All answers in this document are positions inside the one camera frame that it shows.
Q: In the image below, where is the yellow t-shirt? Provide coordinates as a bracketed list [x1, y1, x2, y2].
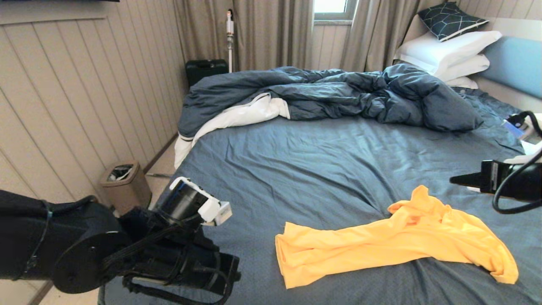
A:
[275, 185, 519, 289]

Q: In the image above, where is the brown trash bin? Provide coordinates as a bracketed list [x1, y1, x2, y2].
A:
[100, 161, 152, 216]

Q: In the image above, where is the crumpled bin bag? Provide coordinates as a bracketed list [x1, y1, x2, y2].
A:
[109, 164, 134, 180]

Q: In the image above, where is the blue headboard pad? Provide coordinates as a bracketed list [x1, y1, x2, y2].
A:
[481, 36, 542, 100]

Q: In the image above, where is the large white pillow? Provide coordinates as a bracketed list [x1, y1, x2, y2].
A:
[396, 30, 503, 77]

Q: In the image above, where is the blue bed sheet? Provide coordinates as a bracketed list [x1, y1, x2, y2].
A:
[98, 87, 542, 305]

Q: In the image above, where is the crumpled dark blue duvet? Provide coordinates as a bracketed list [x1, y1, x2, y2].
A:
[177, 64, 484, 139]

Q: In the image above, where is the dark patterned cushion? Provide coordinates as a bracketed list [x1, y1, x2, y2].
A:
[418, 2, 489, 42]

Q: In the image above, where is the beige curtain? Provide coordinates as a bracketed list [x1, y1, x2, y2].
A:
[340, 0, 445, 72]
[173, 0, 315, 71]

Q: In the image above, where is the dark green suitcase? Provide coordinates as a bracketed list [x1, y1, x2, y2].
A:
[185, 59, 229, 88]

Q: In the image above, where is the white stick vacuum cleaner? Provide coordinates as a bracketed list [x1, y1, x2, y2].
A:
[227, 9, 235, 72]

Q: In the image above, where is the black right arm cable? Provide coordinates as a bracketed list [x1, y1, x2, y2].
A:
[492, 111, 542, 214]

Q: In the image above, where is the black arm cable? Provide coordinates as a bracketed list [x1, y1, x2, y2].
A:
[100, 212, 234, 305]
[492, 111, 542, 214]

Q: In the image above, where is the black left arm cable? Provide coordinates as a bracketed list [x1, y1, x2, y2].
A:
[100, 212, 234, 305]

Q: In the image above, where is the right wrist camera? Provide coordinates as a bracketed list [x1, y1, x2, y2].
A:
[503, 119, 530, 140]

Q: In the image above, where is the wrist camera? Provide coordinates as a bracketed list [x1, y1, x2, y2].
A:
[503, 119, 530, 140]
[214, 201, 232, 226]

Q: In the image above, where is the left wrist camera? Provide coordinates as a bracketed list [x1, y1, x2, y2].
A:
[214, 201, 232, 226]

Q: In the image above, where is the window with grey frame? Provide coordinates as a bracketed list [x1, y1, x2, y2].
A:
[313, 0, 358, 25]

